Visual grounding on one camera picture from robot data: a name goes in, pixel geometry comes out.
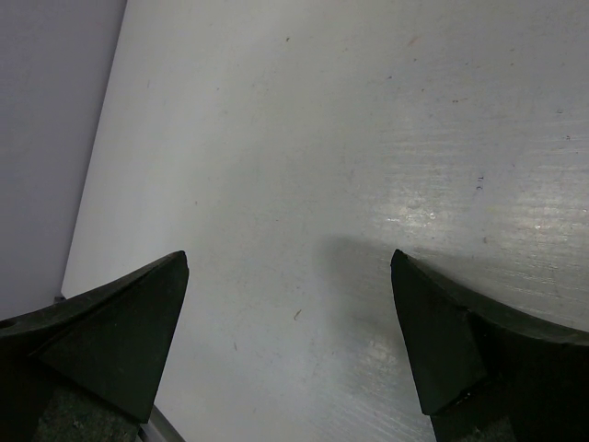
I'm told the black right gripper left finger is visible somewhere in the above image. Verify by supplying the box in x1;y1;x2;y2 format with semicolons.
1;250;189;441

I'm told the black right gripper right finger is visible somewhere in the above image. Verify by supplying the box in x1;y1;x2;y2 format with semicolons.
391;250;588;441

